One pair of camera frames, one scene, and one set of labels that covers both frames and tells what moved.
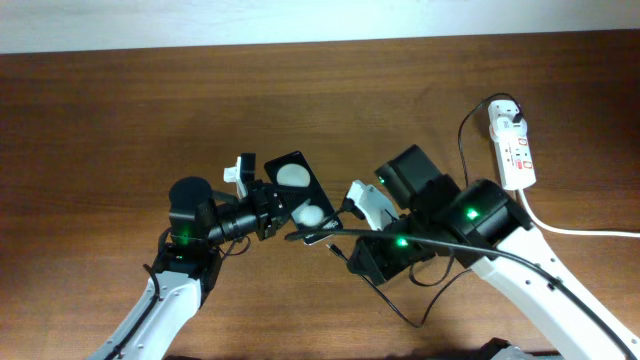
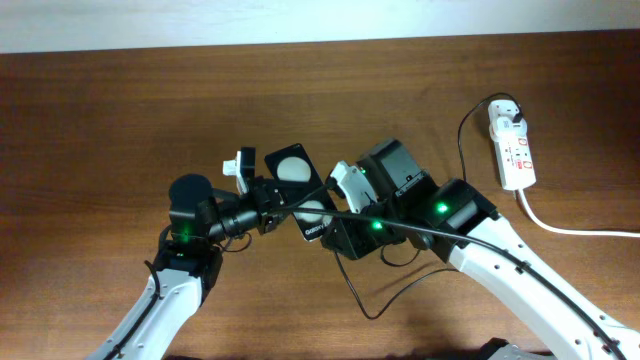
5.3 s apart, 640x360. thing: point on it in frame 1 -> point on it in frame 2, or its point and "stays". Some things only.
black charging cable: (371, 282) -> (418, 253)
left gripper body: (262, 208) stays
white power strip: (515, 160) stays
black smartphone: (307, 201) stays
